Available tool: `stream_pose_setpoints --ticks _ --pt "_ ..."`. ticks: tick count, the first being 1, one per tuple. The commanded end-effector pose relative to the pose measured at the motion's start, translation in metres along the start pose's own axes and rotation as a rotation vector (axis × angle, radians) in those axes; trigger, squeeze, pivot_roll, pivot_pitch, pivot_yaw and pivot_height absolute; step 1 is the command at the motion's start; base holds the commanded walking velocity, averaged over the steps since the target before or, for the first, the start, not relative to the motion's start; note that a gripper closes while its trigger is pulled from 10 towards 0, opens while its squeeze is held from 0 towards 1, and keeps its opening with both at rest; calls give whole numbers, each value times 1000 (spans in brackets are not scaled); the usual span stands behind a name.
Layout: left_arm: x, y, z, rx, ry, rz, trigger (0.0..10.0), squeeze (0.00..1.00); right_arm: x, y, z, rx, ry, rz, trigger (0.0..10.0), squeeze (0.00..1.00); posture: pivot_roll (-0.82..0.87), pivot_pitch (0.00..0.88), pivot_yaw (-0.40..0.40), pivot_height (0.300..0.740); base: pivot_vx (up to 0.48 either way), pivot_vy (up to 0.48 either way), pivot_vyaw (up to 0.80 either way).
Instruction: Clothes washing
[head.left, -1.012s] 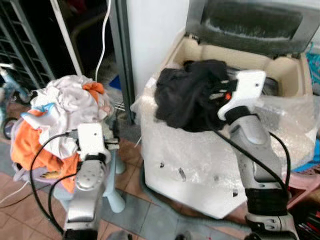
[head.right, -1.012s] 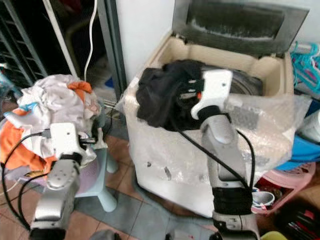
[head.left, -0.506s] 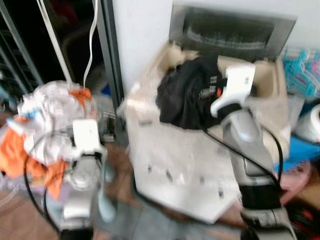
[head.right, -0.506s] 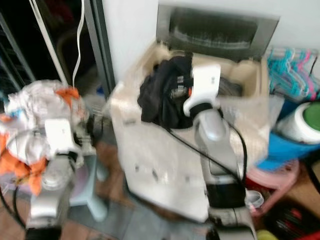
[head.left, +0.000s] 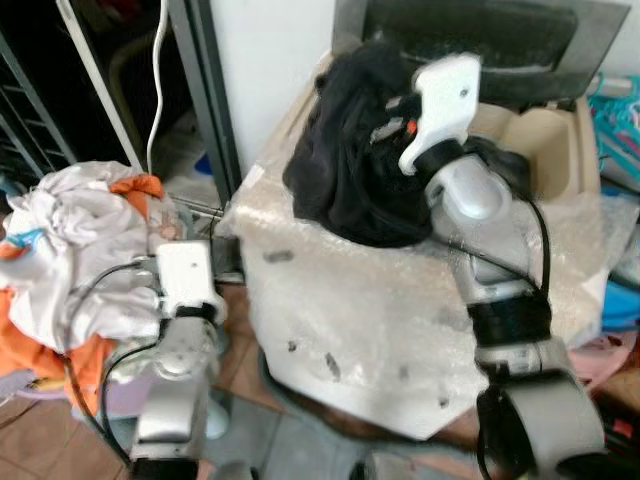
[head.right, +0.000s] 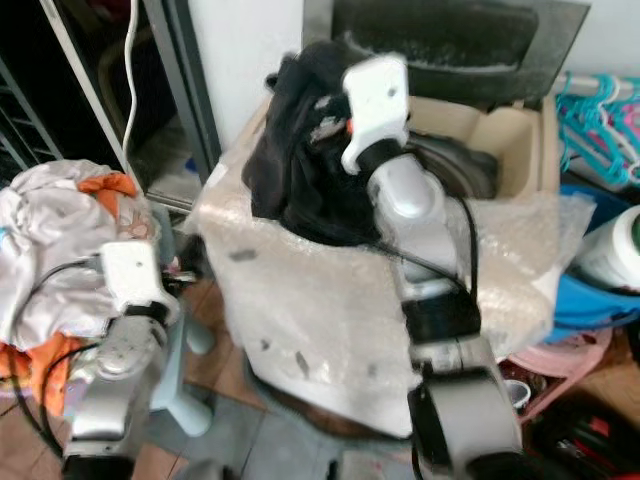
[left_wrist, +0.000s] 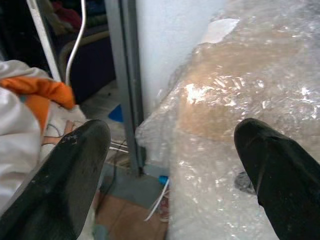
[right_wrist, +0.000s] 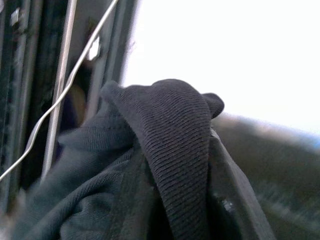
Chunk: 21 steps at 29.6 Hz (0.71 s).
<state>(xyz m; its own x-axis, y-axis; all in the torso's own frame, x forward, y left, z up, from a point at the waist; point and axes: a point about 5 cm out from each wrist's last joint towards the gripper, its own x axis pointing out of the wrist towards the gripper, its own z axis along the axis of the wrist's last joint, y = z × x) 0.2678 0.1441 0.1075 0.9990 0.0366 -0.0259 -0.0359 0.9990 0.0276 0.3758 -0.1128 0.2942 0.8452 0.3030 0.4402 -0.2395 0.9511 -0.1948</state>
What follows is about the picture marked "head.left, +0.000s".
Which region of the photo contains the light blue plastic stool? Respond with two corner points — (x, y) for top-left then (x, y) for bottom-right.
(203, 388), (233, 443)

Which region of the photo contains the dark washing machine lid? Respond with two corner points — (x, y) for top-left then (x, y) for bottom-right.
(333, 0), (634, 109)

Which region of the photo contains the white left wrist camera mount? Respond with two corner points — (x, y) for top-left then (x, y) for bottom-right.
(155, 240), (230, 321)

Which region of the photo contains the small orange cloth piece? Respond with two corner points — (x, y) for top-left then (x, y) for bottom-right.
(108, 173), (167, 203)

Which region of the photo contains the teal clothes hangers bunch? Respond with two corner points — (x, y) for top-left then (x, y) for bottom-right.
(588, 72), (640, 191)

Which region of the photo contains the white hanging cable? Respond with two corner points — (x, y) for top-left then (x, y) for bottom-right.
(145, 0), (172, 176)

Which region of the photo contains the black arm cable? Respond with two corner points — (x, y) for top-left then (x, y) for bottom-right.
(462, 150), (554, 311)
(62, 258), (163, 466)

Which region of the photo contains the lavender plastic laundry basket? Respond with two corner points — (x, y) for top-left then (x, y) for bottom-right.
(3, 372), (153, 423)

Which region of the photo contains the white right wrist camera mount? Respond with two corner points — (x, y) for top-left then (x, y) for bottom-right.
(398, 54), (484, 177)

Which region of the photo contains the black garment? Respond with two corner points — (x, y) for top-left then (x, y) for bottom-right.
(283, 38), (443, 250)

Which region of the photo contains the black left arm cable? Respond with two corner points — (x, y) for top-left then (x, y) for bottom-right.
(62, 258), (163, 466)

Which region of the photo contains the pink plastic basin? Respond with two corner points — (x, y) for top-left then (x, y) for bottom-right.
(566, 332), (640, 393)

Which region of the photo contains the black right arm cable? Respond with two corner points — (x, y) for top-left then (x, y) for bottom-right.
(462, 150), (554, 311)

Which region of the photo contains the blue plastic basin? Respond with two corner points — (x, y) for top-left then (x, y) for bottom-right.
(598, 188), (640, 333)

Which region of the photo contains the dark metal rack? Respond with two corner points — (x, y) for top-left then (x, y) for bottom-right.
(0, 28), (53, 193)

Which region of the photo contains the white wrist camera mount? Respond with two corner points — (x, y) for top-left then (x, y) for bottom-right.
(155, 240), (230, 321)
(398, 54), (484, 177)

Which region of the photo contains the dark metal door frame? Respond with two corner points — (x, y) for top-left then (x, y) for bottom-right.
(166, 0), (244, 216)

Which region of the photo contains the white crumpled garment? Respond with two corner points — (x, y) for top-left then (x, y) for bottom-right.
(0, 160), (193, 353)

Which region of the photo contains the beige top-load washing machine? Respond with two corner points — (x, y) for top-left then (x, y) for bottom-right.
(222, 55), (623, 443)

